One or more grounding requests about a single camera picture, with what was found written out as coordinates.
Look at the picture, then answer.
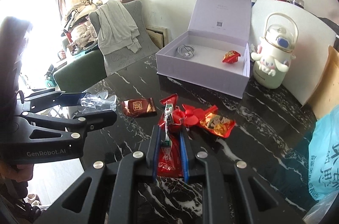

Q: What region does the brown chocolate snack packet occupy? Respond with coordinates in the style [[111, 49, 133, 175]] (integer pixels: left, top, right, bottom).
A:
[[121, 98, 156, 118]]

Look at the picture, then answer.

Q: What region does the red gold snack packet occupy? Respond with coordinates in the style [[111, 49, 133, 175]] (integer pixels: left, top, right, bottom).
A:
[[200, 113, 236, 138]]

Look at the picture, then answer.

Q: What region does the red Heinz ketchup packet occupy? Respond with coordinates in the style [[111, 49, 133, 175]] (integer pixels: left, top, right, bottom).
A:
[[157, 94, 183, 178]]

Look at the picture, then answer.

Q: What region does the white charging cable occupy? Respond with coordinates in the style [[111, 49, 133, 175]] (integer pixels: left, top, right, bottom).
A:
[[176, 44, 196, 59]]

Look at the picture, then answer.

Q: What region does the red gold candy packet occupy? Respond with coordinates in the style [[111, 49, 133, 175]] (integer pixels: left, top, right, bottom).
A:
[[222, 50, 241, 64]]

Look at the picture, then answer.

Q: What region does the red plastic fan propeller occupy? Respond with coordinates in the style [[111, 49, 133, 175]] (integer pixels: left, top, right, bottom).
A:
[[172, 104, 218, 128]]

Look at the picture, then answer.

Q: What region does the green upholstered seat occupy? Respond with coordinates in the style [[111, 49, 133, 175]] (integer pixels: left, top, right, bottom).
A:
[[53, 50, 107, 93]]

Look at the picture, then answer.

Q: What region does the grey fabric chair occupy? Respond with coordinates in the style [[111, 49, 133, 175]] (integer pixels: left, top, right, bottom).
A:
[[89, 0, 158, 76]]

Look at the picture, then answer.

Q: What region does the clutter pile of bags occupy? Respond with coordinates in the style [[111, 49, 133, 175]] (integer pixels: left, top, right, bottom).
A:
[[56, 0, 102, 55]]

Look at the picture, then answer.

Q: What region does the beige cloth on chair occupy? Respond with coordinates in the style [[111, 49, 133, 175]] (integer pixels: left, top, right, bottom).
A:
[[95, 0, 141, 55]]

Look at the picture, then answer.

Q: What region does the blue plastic bag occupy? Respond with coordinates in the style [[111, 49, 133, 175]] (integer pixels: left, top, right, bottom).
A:
[[308, 106, 339, 200]]

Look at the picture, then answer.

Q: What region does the wooden framed picture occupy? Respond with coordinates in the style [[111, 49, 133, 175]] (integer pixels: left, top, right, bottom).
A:
[[146, 25, 169, 49]]

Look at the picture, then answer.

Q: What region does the lavender open gift box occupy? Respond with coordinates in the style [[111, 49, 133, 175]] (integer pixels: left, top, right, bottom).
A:
[[156, 0, 252, 98]]

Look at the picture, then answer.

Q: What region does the white Cinnamoroll water bottle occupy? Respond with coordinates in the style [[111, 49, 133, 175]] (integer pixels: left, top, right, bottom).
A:
[[250, 13, 299, 89]]

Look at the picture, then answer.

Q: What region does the white foam board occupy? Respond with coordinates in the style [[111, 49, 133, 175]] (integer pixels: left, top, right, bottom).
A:
[[249, 0, 336, 105]]

